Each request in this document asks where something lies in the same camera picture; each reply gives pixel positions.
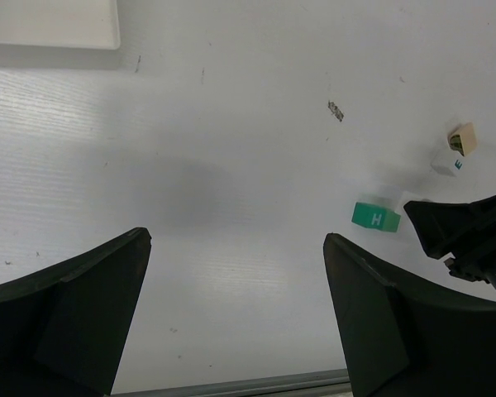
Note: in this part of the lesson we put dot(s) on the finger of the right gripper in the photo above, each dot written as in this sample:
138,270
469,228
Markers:
457,228

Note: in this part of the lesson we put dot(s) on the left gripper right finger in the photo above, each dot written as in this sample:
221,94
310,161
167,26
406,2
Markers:
403,335

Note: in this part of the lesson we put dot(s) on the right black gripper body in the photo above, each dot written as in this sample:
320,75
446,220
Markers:
474,259

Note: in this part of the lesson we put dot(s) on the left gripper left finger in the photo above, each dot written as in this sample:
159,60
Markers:
63,329

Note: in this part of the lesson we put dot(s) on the dark green H block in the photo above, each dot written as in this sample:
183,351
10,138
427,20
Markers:
375,217

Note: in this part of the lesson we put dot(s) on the white E block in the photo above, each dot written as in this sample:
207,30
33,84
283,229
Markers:
447,162

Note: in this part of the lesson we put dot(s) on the beige wood block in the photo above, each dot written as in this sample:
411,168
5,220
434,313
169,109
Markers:
463,139

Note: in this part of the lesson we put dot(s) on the white perforated box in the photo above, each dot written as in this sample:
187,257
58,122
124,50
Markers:
64,24

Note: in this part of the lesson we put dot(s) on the front aluminium rail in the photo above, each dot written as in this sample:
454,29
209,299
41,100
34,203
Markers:
321,383

